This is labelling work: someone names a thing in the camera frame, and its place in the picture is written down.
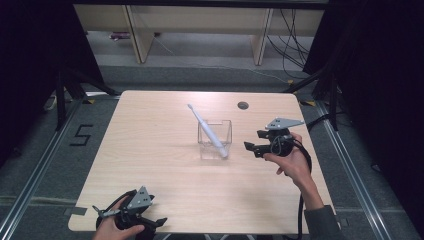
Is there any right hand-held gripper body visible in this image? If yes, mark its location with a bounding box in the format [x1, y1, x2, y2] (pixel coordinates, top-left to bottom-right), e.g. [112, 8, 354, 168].
[265, 116, 305, 158]

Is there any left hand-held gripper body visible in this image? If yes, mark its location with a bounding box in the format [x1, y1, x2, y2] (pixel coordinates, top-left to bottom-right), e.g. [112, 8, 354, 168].
[92, 185, 156, 232]

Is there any clear plastic container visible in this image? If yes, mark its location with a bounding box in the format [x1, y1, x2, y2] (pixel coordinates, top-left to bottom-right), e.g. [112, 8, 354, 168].
[197, 118, 233, 161]

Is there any white electric toothbrush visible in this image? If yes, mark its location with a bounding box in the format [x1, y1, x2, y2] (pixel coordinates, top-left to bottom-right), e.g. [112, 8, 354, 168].
[186, 103, 230, 159]

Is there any person's right hand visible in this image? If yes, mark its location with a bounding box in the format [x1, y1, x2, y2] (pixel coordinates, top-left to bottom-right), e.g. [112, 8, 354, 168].
[262, 132, 315, 190]

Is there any person's left hand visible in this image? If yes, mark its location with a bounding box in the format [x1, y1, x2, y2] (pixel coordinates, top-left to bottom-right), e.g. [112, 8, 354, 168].
[92, 195, 147, 240]

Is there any black tripod stand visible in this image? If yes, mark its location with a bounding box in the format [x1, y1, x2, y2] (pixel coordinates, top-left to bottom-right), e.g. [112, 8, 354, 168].
[282, 64, 340, 132]
[54, 64, 122, 132]

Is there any grey tape patch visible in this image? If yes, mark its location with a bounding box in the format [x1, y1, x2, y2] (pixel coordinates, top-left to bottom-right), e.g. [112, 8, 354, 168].
[64, 206, 88, 217]

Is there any black curtain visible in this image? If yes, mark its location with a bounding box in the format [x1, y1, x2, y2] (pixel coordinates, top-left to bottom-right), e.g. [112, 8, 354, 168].
[0, 0, 105, 168]
[302, 0, 424, 231]

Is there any light wooden desk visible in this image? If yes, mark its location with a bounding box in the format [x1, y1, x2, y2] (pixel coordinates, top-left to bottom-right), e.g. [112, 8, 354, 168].
[73, 3, 325, 66]

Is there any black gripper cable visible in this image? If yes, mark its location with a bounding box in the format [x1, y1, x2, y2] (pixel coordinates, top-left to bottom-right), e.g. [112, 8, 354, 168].
[105, 188, 138, 215]
[289, 114, 332, 240]

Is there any bundle of black cables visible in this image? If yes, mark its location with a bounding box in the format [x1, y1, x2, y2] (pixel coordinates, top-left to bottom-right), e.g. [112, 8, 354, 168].
[265, 8, 312, 80]

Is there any metal floor rail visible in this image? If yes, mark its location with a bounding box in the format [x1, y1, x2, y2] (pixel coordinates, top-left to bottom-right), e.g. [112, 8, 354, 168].
[315, 100, 395, 240]
[0, 99, 83, 240]

